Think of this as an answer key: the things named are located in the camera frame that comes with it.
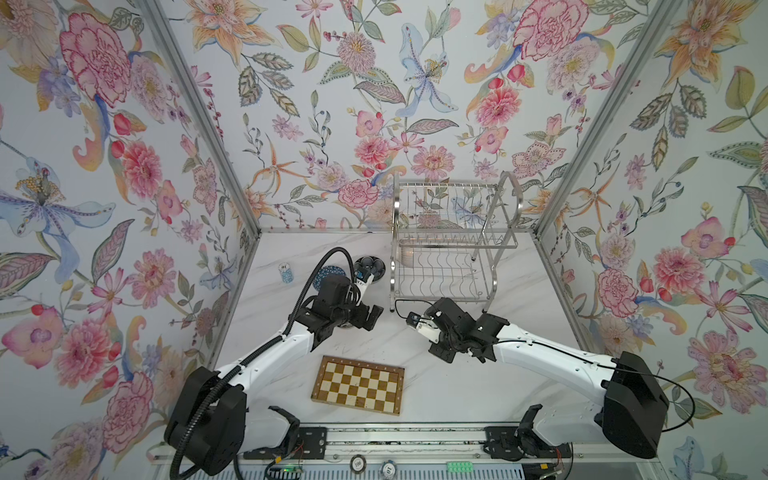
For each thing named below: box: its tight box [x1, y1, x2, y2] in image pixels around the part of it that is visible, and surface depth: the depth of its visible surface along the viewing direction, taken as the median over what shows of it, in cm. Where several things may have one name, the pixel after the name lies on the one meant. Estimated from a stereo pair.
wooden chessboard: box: [311, 355, 405, 415], surface depth 82 cm
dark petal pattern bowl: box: [354, 256, 386, 282], surface depth 108 cm
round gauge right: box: [380, 459, 397, 479], surface depth 69 cm
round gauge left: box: [350, 454, 367, 474], surface depth 73 cm
